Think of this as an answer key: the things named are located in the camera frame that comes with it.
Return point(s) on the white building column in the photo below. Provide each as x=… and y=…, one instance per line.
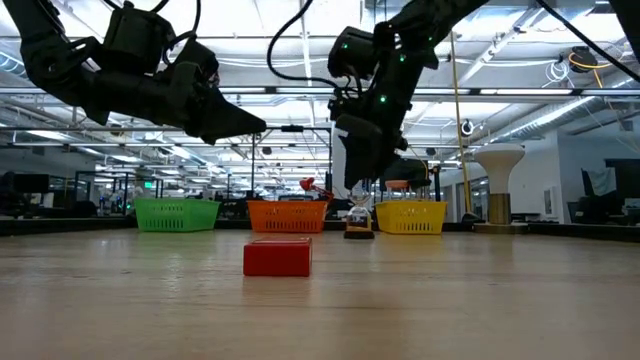
x=338, y=165

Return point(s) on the black hourglass orange sand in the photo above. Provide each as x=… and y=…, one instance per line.
x=359, y=220

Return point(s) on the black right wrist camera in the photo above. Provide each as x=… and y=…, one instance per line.
x=350, y=52

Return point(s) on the black computer monitor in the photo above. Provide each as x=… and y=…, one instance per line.
x=407, y=170
x=625, y=177

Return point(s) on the black metal table frame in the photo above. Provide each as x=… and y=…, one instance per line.
x=75, y=225

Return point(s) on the red eraser block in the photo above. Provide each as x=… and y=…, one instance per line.
x=277, y=257

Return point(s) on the red desk lamp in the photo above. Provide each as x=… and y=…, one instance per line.
x=306, y=183

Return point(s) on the green plastic basket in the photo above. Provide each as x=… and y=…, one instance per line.
x=175, y=215

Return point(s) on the yellow plastic basket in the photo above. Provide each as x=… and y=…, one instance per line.
x=411, y=217

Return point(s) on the black metal stand frame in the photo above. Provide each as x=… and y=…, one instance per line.
x=292, y=128

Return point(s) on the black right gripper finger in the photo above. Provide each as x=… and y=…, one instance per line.
x=362, y=150
x=391, y=150

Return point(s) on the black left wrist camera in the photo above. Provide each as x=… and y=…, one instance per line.
x=135, y=35

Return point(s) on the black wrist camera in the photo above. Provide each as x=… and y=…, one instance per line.
x=135, y=35
x=350, y=52

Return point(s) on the white mushroom lamp brass base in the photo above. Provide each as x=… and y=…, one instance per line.
x=499, y=160

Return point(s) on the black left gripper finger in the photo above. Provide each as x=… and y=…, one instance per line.
x=215, y=127
x=220, y=105

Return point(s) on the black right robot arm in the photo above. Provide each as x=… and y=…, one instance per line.
x=430, y=15

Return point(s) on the orange plastic basket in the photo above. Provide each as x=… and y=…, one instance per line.
x=287, y=216

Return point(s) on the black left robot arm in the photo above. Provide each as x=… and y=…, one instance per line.
x=45, y=60

